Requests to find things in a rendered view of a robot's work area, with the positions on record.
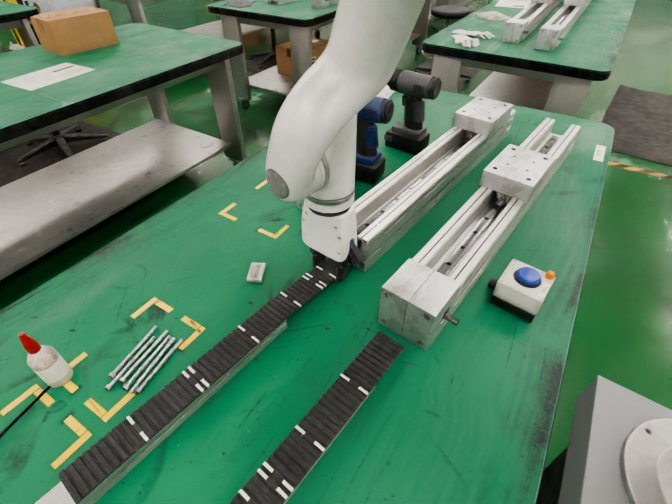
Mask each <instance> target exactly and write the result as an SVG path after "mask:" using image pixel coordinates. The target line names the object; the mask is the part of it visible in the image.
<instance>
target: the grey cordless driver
mask: <svg viewBox="0 0 672 504"><path fill-rule="evenodd" d="M387 85H388V86H389V88H390V90H393V91H398V92H399V93H404V95H402V106H404V120H400V121H398V122H397V123H395V124H394V125H393V126H392V127H391V128H390V129H389V130H387V131H386V133H385V135H384V140H385V145H386V146H388V147H392V148H395V149H398V150H401V151H404V152H407V153H411V154H414V155H417V154H419V153H420V152H421V151H423V150H424V149H425V148H427V147H428V143H429V138H430V133H429V132H426V130H427V127H426V126H423V121H425V100H423V99H422V98H424V99H431V100H434V99H435V98H437V97H438V95H439V93H440V90H441V85H442V82H441V80H440V78H438V77H435V76H432V75H427V74H423V73H418V72H413V71H409V70H401V69H395V71H394V73H393V75H392V77H391V79H390V80H389V82H388V83H387Z"/></svg>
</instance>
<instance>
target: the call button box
mask: <svg viewBox="0 0 672 504"><path fill-rule="evenodd" d="M521 267H530V268H533V269H535V270H536V271H538V272H539V274H540V275H541V280H540V282H539V283H538V284H536V285H527V284H525V283H523V282H521V281H520V280H519V279H518V278H517V276H516V273H517V271H518V269H519V268H521ZM545 274H546V272H543V271H541V270H539V269H536V268H534V267H532V266H529V265H527V264H525V263H523V262H520V261H518V260H516V259H513V260H512V261H511V262H510V264H509V265H508V267H507V268H506V270H505V271H504V273H503V274H502V275H501V277H500V278H499V280H498V281H496V280H494V279H491V280H490V282H489V284H488V287H490V288H492V289H494V291H493V294H492V296H491V298H490V301H489V302H490V303H491V304H493V305H495V306H497V307H499V308H501V309H503V310H505V311H507V312H509V313H511V314H513V315H515V316H517V317H519V318H521V319H523V320H525V321H527V322H529V323H531V322H532V321H533V319H534V318H535V316H536V314H537V312H538V310H539V309H540V307H541V305H542V303H543V301H544V299H545V297H546V296H547V294H548V292H549V290H550V288H551V286H552V284H553V282H554V280H555V277H554V279H553V280H549V279H547V278H546V277H545Z"/></svg>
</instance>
